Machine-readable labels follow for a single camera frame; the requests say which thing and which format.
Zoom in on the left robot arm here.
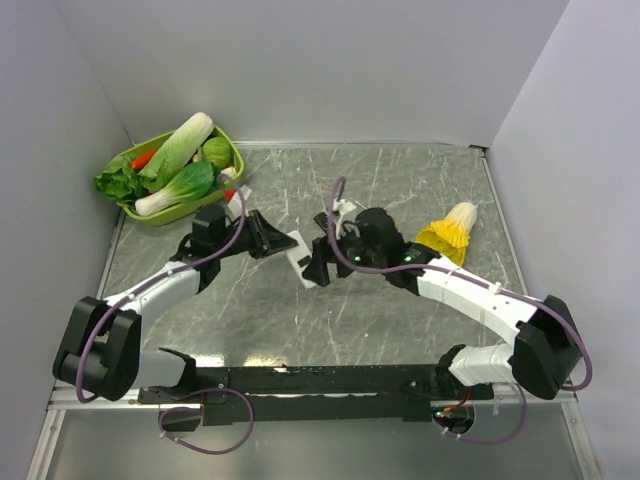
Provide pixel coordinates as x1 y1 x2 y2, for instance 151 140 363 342
52 204 310 403

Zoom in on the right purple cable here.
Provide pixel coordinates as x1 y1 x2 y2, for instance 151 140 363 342
325 177 596 447

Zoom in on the round green cabbage toy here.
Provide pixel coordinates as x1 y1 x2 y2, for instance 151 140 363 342
201 137 232 169

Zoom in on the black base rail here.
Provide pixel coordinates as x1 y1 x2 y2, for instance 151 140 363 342
138 363 494 426

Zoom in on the yellow white cabbage toy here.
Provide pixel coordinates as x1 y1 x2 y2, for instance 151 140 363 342
415 202 477 266

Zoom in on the green lettuce toy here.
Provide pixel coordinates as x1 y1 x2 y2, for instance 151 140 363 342
94 154 148 205

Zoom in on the bok choy toy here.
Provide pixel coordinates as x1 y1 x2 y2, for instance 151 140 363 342
134 161 219 217

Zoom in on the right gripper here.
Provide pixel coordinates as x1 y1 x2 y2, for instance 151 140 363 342
302 219 386 286

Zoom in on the red chili pepper toy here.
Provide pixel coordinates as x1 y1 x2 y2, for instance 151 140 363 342
131 150 156 171

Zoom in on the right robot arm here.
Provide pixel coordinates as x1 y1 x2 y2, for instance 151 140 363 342
301 202 584 400

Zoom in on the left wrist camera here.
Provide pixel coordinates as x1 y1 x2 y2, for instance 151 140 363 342
224 185 252 218

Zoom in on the black remote control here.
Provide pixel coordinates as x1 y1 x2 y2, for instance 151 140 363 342
313 212 329 235

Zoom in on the green plastic basket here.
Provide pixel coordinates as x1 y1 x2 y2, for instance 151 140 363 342
117 125 245 227

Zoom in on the white red remote control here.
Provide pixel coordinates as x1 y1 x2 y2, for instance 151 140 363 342
286 230 316 289

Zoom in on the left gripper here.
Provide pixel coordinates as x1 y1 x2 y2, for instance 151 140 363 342
213 209 296 259

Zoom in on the napa cabbage toy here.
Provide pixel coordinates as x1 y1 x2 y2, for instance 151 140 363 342
140 112 214 182

